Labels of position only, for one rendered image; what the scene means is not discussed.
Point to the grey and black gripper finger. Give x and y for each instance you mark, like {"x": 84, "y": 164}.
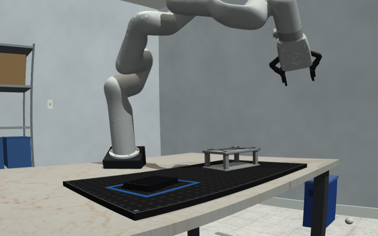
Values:
{"x": 315, "y": 63}
{"x": 278, "y": 70}

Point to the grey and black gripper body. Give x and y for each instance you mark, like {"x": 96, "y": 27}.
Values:
{"x": 294, "y": 55}

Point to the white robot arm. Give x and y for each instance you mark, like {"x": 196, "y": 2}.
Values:
{"x": 134, "y": 61}

